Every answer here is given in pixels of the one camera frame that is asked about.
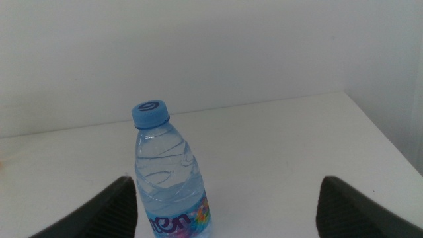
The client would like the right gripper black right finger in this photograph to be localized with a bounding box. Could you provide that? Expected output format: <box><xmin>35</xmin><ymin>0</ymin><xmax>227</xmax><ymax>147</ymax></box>
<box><xmin>315</xmin><ymin>175</ymin><xmax>423</xmax><ymax>238</ymax></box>

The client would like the clear water bottle blue cap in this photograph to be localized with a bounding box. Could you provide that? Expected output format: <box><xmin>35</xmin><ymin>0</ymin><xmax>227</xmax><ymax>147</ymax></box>
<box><xmin>131</xmin><ymin>99</ymin><xmax>213</xmax><ymax>238</ymax></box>

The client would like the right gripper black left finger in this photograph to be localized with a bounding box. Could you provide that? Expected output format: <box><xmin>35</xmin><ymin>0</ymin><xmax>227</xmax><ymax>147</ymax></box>
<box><xmin>28</xmin><ymin>175</ymin><xmax>139</xmax><ymax>238</ymax></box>

